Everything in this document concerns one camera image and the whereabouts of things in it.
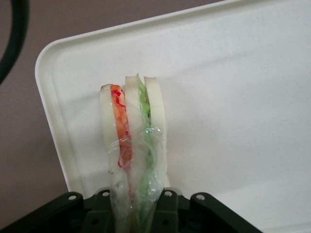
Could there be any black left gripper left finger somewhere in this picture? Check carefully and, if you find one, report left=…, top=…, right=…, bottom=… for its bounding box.
left=0, top=186, right=115, bottom=233

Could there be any black cable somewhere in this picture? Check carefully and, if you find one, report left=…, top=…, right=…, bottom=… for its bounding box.
left=0, top=0, right=30, bottom=85

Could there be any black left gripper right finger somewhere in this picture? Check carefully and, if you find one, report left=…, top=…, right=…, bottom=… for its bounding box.
left=150, top=187, right=263, bottom=233

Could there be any plastic-wrapped triangle sandwich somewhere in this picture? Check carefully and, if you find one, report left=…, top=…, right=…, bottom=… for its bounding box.
left=99, top=72, right=169, bottom=233

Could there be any white rectangular plastic tray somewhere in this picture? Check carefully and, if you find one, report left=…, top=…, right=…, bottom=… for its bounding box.
left=35, top=0, right=311, bottom=233

